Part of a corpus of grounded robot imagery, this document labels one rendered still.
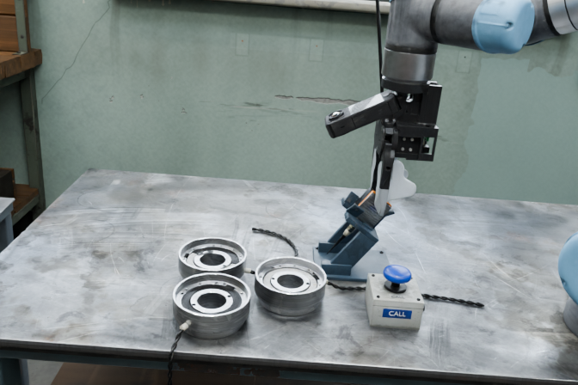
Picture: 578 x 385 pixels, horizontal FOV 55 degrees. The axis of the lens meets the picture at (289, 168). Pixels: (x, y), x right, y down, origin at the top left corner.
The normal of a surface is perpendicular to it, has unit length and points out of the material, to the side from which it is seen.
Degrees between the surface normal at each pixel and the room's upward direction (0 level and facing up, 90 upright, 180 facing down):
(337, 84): 90
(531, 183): 90
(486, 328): 0
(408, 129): 90
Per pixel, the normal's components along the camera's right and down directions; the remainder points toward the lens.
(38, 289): 0.07, -0.93
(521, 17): 0.71, 0.29
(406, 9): -0.67, 0.15
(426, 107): 0.00, 0.35
